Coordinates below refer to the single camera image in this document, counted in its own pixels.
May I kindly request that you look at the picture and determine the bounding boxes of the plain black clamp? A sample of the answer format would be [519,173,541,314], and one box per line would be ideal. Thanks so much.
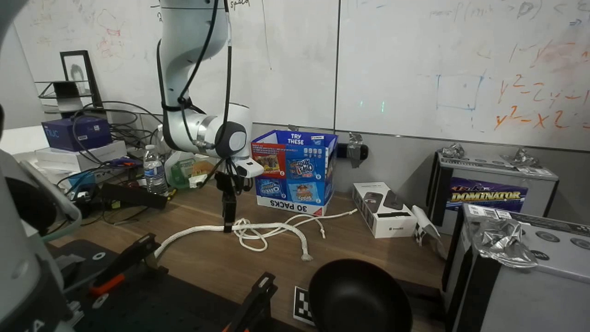
[223,271,280,332]

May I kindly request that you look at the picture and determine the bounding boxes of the black white fiducial tag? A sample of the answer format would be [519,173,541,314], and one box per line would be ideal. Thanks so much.
[291,284,318,328]

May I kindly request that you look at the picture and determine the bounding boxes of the thick white rope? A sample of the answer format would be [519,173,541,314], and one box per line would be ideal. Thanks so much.
[151,221,313,264]

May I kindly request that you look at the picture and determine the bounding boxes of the blue printed cardboard box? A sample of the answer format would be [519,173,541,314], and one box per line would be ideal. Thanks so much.
[248,127,341,218]

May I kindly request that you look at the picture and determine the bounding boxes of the grey battery with black stripes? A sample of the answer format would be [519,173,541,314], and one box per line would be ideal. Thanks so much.
[440,203,590,332]

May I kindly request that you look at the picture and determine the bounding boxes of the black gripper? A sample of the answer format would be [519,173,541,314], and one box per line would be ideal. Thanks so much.
[213,159,248,234]

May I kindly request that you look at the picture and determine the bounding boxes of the black handheld tool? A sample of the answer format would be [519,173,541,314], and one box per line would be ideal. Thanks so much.
[77,181,171,216]

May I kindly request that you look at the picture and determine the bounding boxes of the crumpled silver foil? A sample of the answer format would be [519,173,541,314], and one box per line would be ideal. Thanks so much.
[409,203,447,258]
[470,210,543,271]

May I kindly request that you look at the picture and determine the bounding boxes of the purple cardboard box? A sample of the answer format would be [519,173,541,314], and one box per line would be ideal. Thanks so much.
[40,116,114,153]

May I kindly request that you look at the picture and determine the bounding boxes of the black frying pan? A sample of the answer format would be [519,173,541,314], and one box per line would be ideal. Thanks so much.
[305,256,414,332]

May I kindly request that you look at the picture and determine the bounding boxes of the metal wall outlet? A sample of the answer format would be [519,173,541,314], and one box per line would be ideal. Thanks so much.
[335,131,370,170]

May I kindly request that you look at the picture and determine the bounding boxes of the black picture frame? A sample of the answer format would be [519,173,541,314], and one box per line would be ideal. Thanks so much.
[58,48,106,113]

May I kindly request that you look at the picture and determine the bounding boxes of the grey battery with Dominator label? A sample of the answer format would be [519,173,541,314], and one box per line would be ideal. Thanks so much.
[423,146,560,236]

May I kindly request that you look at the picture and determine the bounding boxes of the black desk cables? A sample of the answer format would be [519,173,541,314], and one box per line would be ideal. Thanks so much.
[64,98,165,170]

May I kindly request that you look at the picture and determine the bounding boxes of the clear water bottle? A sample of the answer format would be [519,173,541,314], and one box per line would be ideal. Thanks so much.
[141,144,169,197]

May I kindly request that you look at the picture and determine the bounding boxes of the black clamp with orange handle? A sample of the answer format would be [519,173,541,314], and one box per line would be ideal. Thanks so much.
[84,231,162,301]

